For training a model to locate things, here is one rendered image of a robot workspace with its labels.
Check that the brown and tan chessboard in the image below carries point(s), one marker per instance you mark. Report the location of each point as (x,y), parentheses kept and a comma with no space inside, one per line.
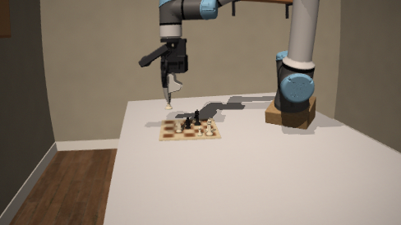
(168,130)

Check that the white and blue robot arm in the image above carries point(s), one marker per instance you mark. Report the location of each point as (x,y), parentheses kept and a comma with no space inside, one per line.
(296,71)

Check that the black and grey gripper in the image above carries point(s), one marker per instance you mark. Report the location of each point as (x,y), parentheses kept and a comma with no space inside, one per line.
(175,60)

